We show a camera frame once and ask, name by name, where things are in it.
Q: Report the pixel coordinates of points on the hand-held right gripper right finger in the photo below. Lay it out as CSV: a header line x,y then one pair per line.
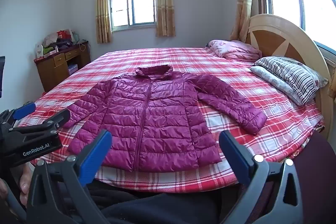
x,y
235,158

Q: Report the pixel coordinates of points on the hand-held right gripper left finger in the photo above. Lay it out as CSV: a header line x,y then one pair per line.
x,y
97,153

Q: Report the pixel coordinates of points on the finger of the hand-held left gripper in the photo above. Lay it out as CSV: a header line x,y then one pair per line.
x,y
56,120
25,110

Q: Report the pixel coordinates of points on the purple down jacket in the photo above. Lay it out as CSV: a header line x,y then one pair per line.
x,y
157,119

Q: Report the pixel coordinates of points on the pile of clothes and bags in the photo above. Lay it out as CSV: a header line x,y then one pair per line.
x,y
56,42

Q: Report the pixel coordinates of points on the person's left hand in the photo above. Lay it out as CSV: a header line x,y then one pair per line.
x,y
25,184

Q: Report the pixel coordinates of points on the dark screen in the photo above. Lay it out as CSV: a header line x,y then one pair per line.
x,y
2,77

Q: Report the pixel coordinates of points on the wooden desk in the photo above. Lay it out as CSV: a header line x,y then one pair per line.
x,y
50,74

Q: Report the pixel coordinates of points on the blue book stack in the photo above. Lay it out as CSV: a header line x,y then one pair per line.
x,y
73,69

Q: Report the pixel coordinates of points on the white printed carton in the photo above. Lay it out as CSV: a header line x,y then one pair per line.
x,y
39,50

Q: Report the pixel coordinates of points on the person's dark pants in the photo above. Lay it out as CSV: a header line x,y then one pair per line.
x,y
157,209

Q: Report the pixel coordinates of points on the red paper bag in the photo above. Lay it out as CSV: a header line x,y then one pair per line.
x,y
63,35

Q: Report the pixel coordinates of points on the bed with red plaid sheet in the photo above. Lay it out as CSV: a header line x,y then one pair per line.
x,y
231,71

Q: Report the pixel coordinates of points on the dark maroon cloth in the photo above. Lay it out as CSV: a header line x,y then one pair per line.
x,y
320,174

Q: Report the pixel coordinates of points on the striped pillow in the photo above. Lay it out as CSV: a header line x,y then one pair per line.
x,y
291,74

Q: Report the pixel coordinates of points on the pink floral quilt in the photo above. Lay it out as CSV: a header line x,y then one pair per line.
x,y
233,49

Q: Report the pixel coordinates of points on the wooden headboard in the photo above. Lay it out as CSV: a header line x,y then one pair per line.
x,y
275,40

